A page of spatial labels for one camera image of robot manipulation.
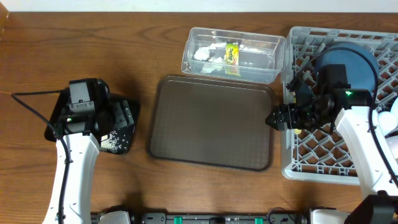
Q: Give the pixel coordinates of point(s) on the light blue cup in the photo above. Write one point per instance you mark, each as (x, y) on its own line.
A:
(394, 108)

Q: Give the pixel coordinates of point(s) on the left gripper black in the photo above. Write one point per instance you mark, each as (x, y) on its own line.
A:
(122, 114)

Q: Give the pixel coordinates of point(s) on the dark blue plate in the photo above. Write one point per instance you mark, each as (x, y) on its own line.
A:
(359, 73)

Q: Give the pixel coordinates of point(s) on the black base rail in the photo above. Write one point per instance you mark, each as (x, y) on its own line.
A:
(121, 214)

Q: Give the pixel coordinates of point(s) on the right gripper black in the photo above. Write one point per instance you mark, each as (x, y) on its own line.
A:
(293, 121)

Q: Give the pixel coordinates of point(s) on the white tissue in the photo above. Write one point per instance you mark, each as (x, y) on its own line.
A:
(202, 54)
(214, 63)

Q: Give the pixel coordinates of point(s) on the yellow snack wrapper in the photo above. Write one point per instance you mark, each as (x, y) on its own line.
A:
(231, 59)

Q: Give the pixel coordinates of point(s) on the dark brown serving tray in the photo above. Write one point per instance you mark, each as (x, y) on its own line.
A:
(212, 123)

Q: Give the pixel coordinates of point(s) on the light blue rice bowl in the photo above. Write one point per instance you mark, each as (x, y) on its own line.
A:
(387, 122)

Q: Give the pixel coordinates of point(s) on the clear plastic bin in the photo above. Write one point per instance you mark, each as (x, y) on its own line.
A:
(261, 56)

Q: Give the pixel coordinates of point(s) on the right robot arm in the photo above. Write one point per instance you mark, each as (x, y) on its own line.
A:
(351, 113)

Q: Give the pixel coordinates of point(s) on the grey dishwasher rack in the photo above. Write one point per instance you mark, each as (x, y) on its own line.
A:
(321, 156)

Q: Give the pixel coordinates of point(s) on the cream plastic spoon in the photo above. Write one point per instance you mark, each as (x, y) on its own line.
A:
(298, 131)

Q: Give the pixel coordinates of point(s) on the scattered white rice grains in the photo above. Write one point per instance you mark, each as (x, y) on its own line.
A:
(116, 142)

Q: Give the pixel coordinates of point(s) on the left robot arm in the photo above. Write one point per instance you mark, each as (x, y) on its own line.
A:
(71, 195)

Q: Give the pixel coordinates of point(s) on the black plastic tray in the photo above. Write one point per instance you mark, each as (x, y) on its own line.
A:
(113, 124)

